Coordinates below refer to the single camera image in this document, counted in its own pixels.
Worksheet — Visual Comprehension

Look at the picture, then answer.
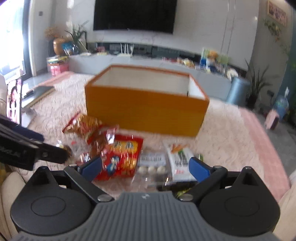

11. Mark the small clear candy pack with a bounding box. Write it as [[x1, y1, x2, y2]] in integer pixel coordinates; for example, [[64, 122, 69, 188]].
[[56, 140, 73, 157]]

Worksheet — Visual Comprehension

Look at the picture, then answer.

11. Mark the green sausage snack pack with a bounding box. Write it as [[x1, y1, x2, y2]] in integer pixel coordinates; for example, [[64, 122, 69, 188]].
[[197, 153, 204, 162]]

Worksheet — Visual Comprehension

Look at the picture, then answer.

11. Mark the black yellow snack bag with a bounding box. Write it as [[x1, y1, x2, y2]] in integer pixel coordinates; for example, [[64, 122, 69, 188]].
[[157, 181, 197, 198]]

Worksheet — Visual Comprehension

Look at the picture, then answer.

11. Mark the white gluten stick pack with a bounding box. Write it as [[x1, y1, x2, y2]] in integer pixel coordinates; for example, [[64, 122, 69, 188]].
[[163, 141, 196, 183]]

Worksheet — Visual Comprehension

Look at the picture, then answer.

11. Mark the red noodle snack bag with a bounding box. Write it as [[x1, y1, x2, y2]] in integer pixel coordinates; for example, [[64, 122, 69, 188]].
[[96, 133, 144, 181]]

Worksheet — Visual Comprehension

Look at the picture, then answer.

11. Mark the Mimi shrimp stick bag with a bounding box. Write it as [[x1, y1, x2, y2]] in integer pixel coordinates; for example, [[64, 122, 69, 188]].
[[62, 111, 103, 145]]

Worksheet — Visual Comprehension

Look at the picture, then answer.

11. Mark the clear quail egg pack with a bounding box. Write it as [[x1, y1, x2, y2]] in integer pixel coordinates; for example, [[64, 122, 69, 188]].
[[136, 151, 168, 183]]

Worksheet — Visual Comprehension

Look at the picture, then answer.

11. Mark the smartphone on stand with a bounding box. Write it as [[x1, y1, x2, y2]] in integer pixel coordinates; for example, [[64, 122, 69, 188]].
[[6, 77, 23, 124]]

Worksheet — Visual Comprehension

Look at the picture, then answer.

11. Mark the pink lace tablecloth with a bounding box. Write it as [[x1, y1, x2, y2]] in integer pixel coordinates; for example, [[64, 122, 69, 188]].
[[29, 72, 290, 200]]

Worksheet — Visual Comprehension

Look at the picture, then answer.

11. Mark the pink storage box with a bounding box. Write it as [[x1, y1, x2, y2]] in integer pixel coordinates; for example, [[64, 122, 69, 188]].
[[48, 63, 69, 77]]

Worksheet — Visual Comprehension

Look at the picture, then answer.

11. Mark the pink small heater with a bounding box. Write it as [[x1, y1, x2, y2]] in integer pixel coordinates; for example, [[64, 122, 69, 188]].
[[264, 109, 280, 130]]

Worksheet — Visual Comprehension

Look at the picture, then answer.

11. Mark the grey metal trash bin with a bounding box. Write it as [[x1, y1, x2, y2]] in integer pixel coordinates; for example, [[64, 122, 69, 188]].
[[226, 77, 251, 106]]

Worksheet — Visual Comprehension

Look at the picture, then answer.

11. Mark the orange gourd vase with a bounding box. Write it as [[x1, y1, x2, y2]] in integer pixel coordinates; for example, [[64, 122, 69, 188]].
[[53, 38, 66, 56]]

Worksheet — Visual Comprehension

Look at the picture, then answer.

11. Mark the orange cardboard box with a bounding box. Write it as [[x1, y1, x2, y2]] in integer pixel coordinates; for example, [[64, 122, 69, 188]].
[[85, 64, 209, 137]]

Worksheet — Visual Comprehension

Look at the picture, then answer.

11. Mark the left potted plant vase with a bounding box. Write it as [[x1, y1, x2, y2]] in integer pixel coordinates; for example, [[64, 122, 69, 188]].
[[65, 20, 89, 55]]

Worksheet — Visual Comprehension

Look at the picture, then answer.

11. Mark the blue water jug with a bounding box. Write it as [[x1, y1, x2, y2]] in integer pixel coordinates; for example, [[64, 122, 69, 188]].
[[273, 87, 290, 121]]

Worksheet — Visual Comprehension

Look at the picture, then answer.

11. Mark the potted long-leaf plant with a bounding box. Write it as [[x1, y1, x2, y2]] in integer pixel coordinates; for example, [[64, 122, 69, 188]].
[[245, 60, 272, 110]]

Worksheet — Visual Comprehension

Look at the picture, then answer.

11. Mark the teddy bear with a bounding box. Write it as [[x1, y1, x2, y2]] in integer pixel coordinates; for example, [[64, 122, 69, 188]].
[[206, 50, 219, 66]]

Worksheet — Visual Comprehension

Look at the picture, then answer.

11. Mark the white wifi router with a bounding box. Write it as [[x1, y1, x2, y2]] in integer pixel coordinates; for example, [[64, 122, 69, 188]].
[[117, 43, 134, 57]]

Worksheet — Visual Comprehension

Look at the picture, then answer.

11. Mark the climbing green plant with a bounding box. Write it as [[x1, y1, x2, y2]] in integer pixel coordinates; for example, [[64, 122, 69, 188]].
[[263, 19, 291, 63]]

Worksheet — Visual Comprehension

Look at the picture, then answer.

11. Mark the black television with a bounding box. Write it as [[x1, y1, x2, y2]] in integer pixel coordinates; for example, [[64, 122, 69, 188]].
[[93, 0, 177, 34]]

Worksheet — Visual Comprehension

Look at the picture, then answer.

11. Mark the framed wall picture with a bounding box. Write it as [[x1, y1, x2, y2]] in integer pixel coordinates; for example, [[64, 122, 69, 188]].
[[267, 1, 287, 27]]

